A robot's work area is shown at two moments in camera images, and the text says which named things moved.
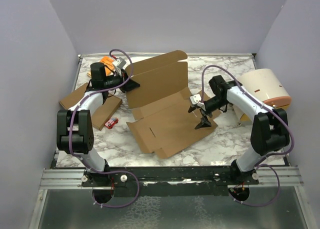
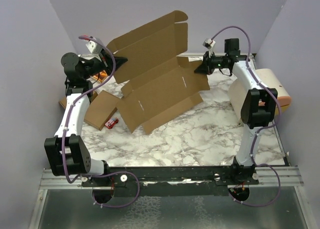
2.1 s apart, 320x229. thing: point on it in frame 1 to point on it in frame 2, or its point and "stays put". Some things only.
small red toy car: [111, 123] stays put
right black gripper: [204, 121] to [205, 67]
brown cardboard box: [160, 105] to [161, 84]
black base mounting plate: [167, 181] stays put
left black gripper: [129, 86] to [106, 60]
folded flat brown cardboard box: [100, 117] stays put
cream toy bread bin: [264, 84] stays put
